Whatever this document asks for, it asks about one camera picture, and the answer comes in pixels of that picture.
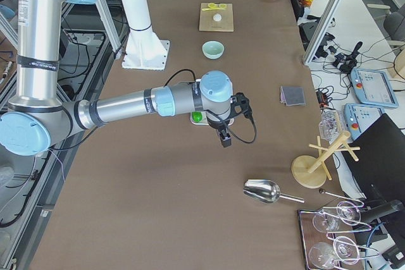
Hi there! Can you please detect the black laptop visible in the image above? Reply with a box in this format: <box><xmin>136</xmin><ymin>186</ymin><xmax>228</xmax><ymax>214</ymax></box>
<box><xmin>342</xmin><ymin>114</ymin><xmax>404</xmax><ymax>202</ymax></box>

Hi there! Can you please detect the mint green bowl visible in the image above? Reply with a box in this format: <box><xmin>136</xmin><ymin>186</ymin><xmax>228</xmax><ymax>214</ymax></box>
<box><xmin>202</xmin><ymin>40</ymin><xmax>225</xmax><ymax>59</ymax></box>

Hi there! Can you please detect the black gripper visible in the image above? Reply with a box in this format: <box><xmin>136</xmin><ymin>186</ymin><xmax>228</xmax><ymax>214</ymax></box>
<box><xmin>217</xmin><ymin>92</ymin><xmax>251</xmax><ymax>147</ymax></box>

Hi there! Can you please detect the black wire glass rack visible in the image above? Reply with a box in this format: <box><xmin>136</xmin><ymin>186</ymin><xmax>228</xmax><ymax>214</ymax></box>
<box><xmin>297</xmin><ymin>200</ymin><xmax>379</xmax><ymax>269</ymax></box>

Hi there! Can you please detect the wine glass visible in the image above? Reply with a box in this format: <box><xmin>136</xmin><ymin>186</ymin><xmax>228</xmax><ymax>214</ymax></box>
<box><xmin>313</xmin><ymin>200</ymin><xmax>361</xmax><ymax>233</ymax></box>
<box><xmin>309</xmin><ymin>236</ymin><xmax>359</xmax><ymax>269</ymax></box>

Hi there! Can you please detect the green lime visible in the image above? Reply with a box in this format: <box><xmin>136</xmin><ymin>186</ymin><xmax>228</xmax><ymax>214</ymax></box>
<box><xmin>190</xmin><ymin>111</ymin><xmax>203</xmax><ymax>123</ymax></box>

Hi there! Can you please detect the wine glass lower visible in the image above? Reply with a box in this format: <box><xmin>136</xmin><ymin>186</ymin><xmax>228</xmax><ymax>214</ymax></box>
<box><xmin>309</xmin><ymin>236</ymin><xmax>359</xmax><ymax>269</ymax></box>

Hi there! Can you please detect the bamboo cutting board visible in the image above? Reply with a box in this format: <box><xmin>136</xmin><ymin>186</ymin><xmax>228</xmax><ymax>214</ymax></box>
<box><xmin>199</xmin><ymin>3</ymin><xmax>234</xmax><ymax>32</ymax></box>

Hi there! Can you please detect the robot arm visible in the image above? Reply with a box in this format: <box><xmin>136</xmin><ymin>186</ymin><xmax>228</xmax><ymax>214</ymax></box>
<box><xmin>1</xmin><ymin>0</ymin><xmax>252</xmax><ymax>156</ymax></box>

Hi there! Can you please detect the grey folded cloth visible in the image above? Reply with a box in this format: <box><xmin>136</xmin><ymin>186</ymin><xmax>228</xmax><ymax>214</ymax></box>
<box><xmin>280</xmin><ymin>86</ymin><xmax>306</xmax><ymax>106</ymax></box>

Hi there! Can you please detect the teach pendant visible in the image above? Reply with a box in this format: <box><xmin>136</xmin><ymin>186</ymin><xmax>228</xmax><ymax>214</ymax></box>
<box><xmin>350</xmin><ymin>68</ymin><xmax>399</xmax><ymax>108</ymax></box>
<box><xmin>344</xmin><ymin>103</ymin><xmax>385</xmax><ymax>140</ymax></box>

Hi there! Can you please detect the white steamed bun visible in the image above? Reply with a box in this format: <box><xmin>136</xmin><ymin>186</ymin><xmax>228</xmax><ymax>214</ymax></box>
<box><xmin>213</xmin><ymin>13</ymin><xmax>222</xmax><ymax>22</ymax></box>

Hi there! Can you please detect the yellow plastic knife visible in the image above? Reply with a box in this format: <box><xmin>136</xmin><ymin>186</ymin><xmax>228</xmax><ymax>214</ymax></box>
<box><xmin>201</xmin><ymin>7</ymin><xmax>225</xmax><ymax>11</ymax></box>

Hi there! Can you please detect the cream rabbit tray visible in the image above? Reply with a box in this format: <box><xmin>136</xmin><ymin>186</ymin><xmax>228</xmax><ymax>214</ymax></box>
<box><xmin>190</xmin><ymin>75</ymin><xmax>234</xmax><ymax>126</ymax></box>

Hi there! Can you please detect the aluminium frame post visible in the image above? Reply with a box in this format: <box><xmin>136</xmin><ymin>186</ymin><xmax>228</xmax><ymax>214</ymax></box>
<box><xmin>302</xmin><ymin>0</ymin><xmax>341</xmax><ymax>66</ymax></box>

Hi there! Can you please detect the wine glass upper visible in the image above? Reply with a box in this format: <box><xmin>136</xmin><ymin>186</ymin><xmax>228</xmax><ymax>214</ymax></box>
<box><xmin>313</xmin><ymin>200</ymin><xmax>361</xmax><ymax>233</ymax></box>

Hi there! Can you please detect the far teach pendant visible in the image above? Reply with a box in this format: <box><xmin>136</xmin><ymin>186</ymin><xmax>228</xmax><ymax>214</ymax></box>
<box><xmin>350</xmin><ymin>68</ymin><xmax>399</xmax><ymax>108</ymax></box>

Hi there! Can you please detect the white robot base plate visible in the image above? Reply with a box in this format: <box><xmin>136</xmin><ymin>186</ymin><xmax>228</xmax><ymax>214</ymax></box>
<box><xmin>122</xmin><ymin>30</ymin><xmax>170</xmax><ymax>71</ymax></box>

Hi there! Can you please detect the near teach pendant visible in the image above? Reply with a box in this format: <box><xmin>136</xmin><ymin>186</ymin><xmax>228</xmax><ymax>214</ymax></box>
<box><xmin>344</xmin><ymin>103</ymin><xmax>385</xmax><ymax>140</ymax></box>

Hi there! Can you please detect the metal scoop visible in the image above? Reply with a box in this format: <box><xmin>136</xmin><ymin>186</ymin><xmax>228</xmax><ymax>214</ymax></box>
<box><xmin>243</xmin><ymin>179</ymin><xmax>305</xmax><ymax>204</ymax></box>

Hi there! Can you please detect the wooden mug tree stand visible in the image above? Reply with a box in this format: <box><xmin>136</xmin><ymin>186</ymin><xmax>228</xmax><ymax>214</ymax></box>
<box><xmin>291</xmin><ymin>131</ymin><xmax>361</xmax><ymax>188</ymax></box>

